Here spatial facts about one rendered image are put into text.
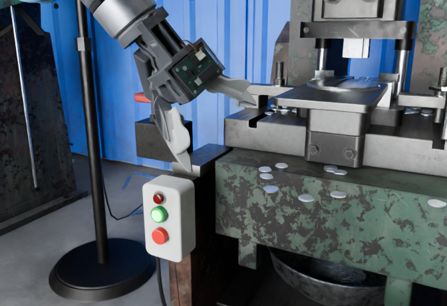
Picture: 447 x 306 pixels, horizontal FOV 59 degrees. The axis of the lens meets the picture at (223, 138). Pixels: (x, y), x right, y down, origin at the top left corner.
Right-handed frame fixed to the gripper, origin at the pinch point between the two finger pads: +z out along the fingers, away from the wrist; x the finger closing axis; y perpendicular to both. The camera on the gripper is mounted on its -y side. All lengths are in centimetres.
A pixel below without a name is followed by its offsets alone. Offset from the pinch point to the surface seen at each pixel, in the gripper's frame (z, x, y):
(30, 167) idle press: -10, -18, -160
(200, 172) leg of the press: 5.1, -2.4, -12.3
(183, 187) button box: 3.7, -7.4, -8.7
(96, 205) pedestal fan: 12, -13, -95
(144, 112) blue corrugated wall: 8, 52, -190
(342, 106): 5.0, 11.0, 12.9
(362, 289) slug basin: 41.5, 3.8, -3.0
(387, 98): 17.1, 30.3, 1.8
